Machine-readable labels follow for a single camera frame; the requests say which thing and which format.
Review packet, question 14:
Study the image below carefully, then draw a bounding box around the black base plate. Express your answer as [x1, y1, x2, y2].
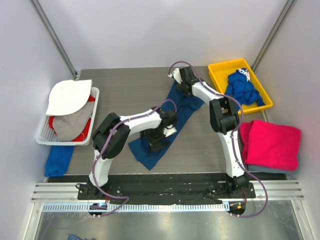
[87, 173, 256, 205]

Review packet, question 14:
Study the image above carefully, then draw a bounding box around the red t shirt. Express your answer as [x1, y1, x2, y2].
[48, 94, 97, 143]

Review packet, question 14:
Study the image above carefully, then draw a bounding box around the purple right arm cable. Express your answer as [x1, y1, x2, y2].
[169, 60, 270, 220]

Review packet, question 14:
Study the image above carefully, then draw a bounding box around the white plastic laundry basket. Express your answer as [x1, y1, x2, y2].
[35, 87, 100, 146]

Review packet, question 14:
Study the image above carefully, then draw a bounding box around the aluminium frame post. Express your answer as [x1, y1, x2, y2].
[29, 0, 78, 80]
[251, 0, 297, 71]

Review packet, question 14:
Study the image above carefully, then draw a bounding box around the pink folded t shirt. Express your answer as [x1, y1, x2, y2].
[239, 120, 302, 171]

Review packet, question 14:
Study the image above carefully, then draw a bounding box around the aluminium frame post left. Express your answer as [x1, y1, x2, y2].
[29, 0, 78, 80]

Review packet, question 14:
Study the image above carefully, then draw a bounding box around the aluminium frame post right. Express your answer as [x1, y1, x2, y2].
[251, 0, 297, 71]

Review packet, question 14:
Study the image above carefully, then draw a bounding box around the checkered cloth bottom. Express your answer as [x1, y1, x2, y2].
[67, 234, 95, 240]

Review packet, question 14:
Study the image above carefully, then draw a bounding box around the royal blue t shirt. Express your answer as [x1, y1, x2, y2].
[225, 68, 265, 107]

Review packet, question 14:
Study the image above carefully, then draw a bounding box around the blue folded t shirt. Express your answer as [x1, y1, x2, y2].
[44, 145, 75, 178]

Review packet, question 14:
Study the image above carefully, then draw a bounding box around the slotted cable duct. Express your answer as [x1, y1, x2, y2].
[42, 201, 230, 214]

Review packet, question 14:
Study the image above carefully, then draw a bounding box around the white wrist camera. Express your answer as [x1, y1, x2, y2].
[168, 67, 183, 84]
[162, 125, 177, 138]

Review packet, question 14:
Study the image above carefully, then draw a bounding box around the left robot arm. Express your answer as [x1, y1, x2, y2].
[76, 107, 178, 200]

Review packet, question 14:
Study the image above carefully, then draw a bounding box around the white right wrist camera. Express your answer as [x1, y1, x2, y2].
[168, 67, 183, 84]

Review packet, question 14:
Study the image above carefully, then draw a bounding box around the yellow plastic tray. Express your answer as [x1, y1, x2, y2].
[208, 58, 273, 114]

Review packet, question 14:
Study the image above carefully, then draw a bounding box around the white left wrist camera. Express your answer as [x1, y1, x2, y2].
[162, 125, 177, 138]

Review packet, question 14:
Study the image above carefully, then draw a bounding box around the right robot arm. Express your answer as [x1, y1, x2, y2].
[171, 66, 249, 198]

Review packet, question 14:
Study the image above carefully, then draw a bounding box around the dark blue mickey t shirt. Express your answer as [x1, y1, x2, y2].
[128, 82, 204, 170]

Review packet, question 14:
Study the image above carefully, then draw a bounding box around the white t shirt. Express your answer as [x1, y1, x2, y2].
[45, 79, 92, 116]

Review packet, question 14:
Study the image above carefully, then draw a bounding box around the grey folded t shirt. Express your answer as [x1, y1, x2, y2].
[242, 152, 299, 174]

